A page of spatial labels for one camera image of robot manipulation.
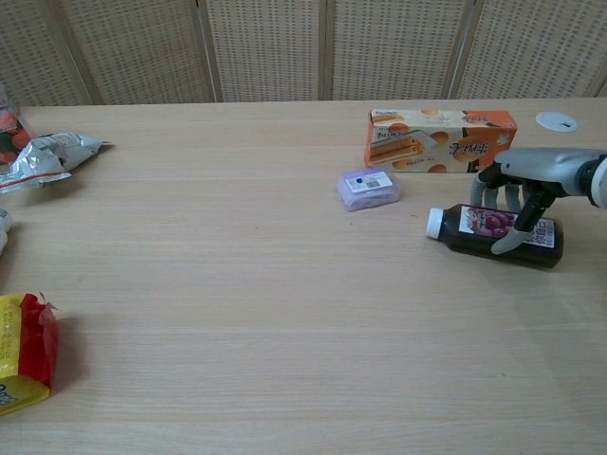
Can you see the clear bag red snacks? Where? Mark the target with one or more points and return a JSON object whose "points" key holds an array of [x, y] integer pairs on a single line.
{"points": [[12, 135]]}

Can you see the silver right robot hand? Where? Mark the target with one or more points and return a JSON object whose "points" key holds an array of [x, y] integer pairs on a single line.
{"points": [[545, 168]]}

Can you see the silver foil snack bag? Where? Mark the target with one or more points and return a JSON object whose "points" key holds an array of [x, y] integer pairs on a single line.
{"points": [[47, 156]]}

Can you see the orange biscuit box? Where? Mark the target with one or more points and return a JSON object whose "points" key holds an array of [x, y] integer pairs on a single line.
{"points": [[427, 140]]}

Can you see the yellow red snack bag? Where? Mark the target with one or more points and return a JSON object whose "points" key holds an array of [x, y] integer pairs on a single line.
{"points": [[23, 351]]}

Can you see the small purple plastic box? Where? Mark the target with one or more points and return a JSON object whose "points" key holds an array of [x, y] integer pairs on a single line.
{"points": [[370, 188]]}

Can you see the dark grape juice bottle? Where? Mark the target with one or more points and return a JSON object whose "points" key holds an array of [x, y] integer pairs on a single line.
{"points": [[467, 237]]}

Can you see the white plastic bottle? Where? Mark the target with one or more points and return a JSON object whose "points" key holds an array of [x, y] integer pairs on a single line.
{"points": [[4, 230]]}

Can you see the woven folding screen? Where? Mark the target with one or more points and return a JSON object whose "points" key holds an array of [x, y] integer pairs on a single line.
{"points": [[265, 47]]}

